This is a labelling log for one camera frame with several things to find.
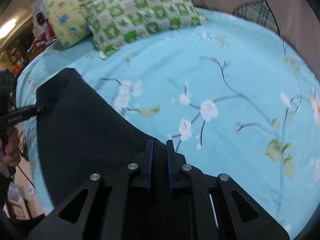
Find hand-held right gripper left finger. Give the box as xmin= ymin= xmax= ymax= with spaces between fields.
xmin=27 ymin=139 xmax=154 ymax=240

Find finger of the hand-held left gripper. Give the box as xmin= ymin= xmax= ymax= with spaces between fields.
xmin=15 ymin=102 xmax=55 ymax=117

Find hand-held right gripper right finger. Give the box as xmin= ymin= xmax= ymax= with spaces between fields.
xmin=166 ymin=140 xmax=290 ymax=240

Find black pants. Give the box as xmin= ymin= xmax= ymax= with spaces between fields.
xmin=36 ymin=67 xmax=187 ymax=209

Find person's left hand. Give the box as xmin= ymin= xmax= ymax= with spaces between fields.
xmin=0 ymin=135 xmax=22 ymax=167

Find cluttered background shelf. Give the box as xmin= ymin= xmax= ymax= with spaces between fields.
xmin=5 ymin=2 xmax=59 ymax=63

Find ceiling light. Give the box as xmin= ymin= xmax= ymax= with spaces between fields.
xmin=0 ymin=20 xmax=17 ymax=39

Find yellow cartoon print pillow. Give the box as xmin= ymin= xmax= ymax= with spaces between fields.
xmin=46 ymin=0 xmax=125 ymax=48

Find blue floral bed sheet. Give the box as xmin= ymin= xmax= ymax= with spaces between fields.
xmin=15 ymin=6 xmax=320 ymax=240

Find green checked pillow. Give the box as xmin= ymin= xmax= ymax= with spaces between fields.
xmin=84 ymin=0 xmax=209 ymax=60

